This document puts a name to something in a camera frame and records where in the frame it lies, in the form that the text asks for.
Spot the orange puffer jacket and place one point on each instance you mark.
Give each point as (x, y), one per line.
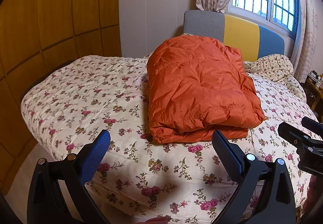
(198, 85)

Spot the clutter on side table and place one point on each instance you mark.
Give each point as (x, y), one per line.
(315, 79)

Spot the right floral curtain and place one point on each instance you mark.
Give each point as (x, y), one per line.
(307, 52)

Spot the floral rose quilt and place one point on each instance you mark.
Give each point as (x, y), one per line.
(184, 181)

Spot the person's right hand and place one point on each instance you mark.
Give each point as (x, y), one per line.
(314, 198)

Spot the wooden side table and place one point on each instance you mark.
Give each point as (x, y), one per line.
(314, 98)

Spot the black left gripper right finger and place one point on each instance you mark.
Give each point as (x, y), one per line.
(276, 202)

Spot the wooden wardrobe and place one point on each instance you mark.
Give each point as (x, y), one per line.
(37, 38)

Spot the person's left hand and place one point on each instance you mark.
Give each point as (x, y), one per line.
(157, 220)

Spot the grey yellow blue headboard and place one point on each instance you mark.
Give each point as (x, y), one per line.
(253, 40)

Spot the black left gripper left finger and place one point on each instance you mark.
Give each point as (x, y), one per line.
(46, 203)

